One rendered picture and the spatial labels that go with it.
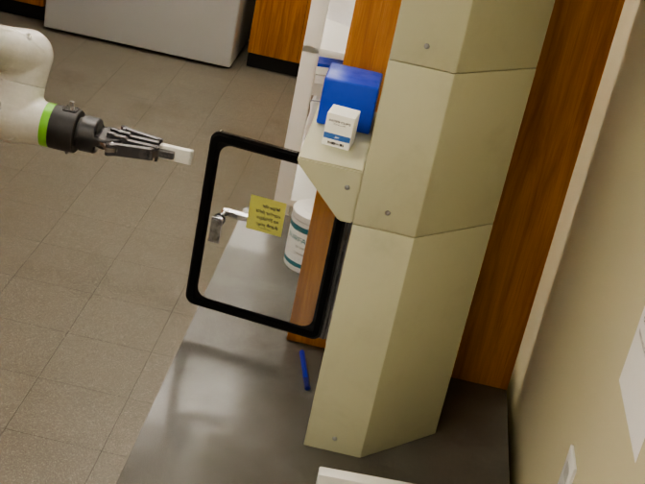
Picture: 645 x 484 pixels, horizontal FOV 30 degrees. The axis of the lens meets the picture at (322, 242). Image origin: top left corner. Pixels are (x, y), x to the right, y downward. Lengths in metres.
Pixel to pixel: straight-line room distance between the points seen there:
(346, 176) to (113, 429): 2.00
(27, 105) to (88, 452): 1.52
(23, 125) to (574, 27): 1.11
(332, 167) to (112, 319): 2.49
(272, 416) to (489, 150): 0.68
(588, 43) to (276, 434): 0.95
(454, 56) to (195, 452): 0.86
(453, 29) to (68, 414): 2.32
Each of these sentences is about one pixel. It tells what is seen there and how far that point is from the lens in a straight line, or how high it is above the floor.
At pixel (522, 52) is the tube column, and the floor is 1.74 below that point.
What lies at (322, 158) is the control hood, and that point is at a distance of 2.06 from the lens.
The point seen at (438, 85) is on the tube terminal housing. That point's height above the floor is 1.68.
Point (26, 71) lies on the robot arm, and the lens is 2.53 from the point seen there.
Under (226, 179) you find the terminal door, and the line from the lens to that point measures 2.46.
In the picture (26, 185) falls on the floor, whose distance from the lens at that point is 5.39.
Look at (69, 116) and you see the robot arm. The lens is 2.52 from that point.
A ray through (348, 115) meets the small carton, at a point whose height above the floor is 1.57.
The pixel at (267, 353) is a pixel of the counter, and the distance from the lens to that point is 2.57.
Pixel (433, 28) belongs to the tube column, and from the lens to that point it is 1.96.
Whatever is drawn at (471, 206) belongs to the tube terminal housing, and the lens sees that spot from 2.15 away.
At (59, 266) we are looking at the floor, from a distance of 4.76.
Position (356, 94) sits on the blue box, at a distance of 2.19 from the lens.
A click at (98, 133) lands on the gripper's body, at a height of 1.32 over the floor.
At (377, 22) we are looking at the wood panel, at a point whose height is 1.67.
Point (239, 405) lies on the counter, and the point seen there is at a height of 0.94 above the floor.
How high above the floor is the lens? 2.27
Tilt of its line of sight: 25 degrees down
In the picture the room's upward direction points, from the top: 12 degrees clockwise
